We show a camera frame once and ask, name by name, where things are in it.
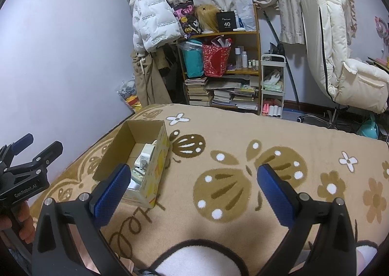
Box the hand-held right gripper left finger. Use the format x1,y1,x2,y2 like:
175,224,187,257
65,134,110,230
30,163,133,276

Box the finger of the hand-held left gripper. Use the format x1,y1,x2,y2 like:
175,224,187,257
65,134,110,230
23,140,64,177
0,133,35,167

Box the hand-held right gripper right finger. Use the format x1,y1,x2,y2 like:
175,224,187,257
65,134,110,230
257,163,357,276

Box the small white remote control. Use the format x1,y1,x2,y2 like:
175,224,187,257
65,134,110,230
129,167,146,185

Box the cardboard box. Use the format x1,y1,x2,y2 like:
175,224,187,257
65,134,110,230
92,119,170,208

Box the large white charger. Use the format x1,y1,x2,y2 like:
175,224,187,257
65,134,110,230
138,140,158,161

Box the person's left hand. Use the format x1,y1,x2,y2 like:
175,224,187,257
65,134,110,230
0,201,38,244

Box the bag of plush toys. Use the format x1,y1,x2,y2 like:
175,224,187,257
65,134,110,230
117,80,142,110

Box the pile of magazines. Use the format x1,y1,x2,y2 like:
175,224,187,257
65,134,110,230
208,77,259,110

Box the green tissue pack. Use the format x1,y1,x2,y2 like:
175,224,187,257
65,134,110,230
262,81,284,91

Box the teal basin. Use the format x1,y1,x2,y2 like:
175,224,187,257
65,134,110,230
357,115,379,137

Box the beige coat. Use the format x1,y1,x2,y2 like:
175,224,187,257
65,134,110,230
131,49,171,106

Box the stack of old books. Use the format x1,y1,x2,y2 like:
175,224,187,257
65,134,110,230
184,78,213,106

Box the dark long pole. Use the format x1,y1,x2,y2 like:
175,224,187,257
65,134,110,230
263,10,300,103

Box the white trolley cart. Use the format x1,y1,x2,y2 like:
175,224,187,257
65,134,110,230
260,54,286,118

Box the red gift bag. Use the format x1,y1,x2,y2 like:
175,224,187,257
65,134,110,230
202,43,231,77

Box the teal bag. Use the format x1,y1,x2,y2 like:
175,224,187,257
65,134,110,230
182,48,205,79

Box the cream padded chair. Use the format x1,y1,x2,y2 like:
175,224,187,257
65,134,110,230
299,0,389,130

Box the dark desk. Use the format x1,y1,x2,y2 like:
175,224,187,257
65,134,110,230
368,57,389,70

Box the wooden shelf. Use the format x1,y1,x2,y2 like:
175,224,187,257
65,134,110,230
176,5,262,115

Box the white puffer jacket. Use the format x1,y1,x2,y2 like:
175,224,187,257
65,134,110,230
129,0,183,53

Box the black box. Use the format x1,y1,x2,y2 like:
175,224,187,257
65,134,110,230
216,11,236,31

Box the white plastic bag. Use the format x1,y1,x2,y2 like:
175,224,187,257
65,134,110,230
232,0,257,31

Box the blonde wig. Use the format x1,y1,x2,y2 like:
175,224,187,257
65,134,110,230
194,4,220,33

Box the purple printed bag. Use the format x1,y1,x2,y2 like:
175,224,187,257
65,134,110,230
173,0,203,36

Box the pink cat-ear headphones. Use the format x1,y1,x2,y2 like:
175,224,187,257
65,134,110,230
374,16,389,39

